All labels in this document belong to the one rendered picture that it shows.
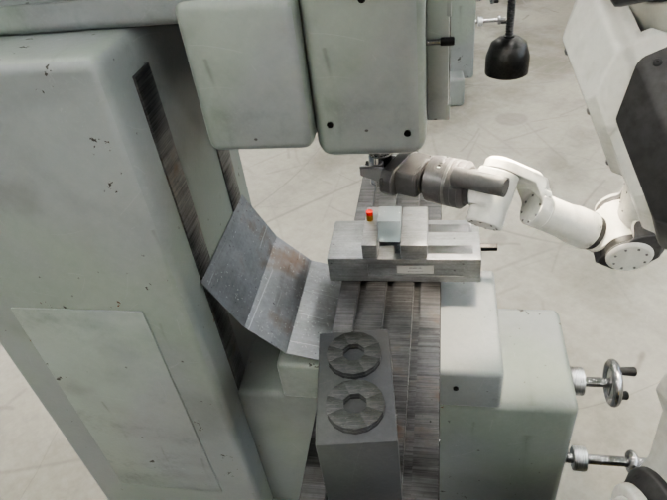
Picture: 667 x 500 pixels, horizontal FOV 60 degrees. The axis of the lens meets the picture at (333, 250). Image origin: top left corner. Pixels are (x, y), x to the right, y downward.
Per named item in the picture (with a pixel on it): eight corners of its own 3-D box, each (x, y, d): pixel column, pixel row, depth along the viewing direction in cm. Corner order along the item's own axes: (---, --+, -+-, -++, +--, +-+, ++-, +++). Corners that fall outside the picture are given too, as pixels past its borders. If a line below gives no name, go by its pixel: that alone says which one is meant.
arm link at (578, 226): (526, 204, 111) (607, 238, 115) (532, 246, 104) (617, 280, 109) (565, 169, 103) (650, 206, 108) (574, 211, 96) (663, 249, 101)
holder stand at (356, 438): (393, 395, 111) (388, 322, 99) (403, 507, 94) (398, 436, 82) (331, 399, 112) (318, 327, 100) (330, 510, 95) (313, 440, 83)
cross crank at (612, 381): (621, 379, 151) (630, 349, 143) (632, 418, 142) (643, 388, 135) (557, 376, 154) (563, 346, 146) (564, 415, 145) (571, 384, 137)
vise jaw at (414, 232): (428, 219, 142) (428, 205, 140) (427, 259, 131) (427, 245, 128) (403, 219, 143) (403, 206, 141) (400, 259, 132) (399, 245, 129)
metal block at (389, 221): (402, 226, 139) (401, 205, 135) (401, 242, 134) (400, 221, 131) (380, 226, 140) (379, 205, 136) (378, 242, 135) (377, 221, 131)
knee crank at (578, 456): (656, 459, 143) (662, 445, 139) (663, 482, 138) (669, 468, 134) (562, 453, 147) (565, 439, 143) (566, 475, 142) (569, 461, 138)
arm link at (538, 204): (479, 157, 105) (541, 183, 109) (464, 203, 105) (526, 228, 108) (498, 153, 99) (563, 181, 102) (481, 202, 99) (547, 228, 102)
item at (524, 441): (537, 438, 189) (562, 307, 151) (550, 538, 164) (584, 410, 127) (295, 424, 203) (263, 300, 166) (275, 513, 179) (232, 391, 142)
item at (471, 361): (491, 302, 156) (493, 267, 148) (500, 411, 129) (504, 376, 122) (309, 297, 165) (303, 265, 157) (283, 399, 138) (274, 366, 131)
